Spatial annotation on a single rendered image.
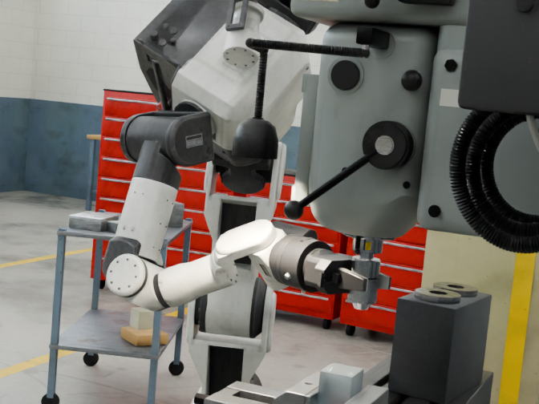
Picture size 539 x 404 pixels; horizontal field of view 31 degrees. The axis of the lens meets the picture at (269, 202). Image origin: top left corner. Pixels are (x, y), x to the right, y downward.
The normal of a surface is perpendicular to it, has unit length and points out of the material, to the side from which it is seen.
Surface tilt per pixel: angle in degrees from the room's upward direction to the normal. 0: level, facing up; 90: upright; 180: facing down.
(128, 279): 70
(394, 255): 90
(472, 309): 90
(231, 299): 81
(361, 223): 125
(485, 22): 90
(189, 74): 58
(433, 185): 90
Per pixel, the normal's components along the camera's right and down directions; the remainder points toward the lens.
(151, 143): -0.59, -0.31
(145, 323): 0.54, 0.14
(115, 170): -0.32, 0.07
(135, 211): -0.39, -0.29
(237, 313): -0.08, 0.07
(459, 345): 0.86, 0.13
